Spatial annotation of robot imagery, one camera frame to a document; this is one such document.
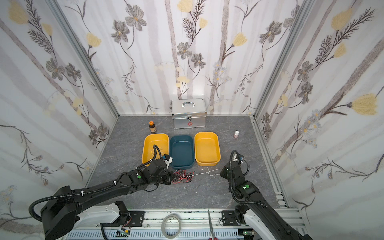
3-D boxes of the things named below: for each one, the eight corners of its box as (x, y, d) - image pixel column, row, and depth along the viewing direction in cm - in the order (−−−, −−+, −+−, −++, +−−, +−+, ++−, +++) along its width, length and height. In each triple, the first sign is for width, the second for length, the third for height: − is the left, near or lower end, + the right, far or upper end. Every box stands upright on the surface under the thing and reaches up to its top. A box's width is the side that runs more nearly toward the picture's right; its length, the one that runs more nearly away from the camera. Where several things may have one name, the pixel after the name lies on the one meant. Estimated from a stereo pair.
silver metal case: (172, 128, 114) (170, 114, 102) (174, 111, 126) (172, 97, 114) (204, 129, 115) (206, 114, 102) (203, 112, 127) (204, 97, 114)
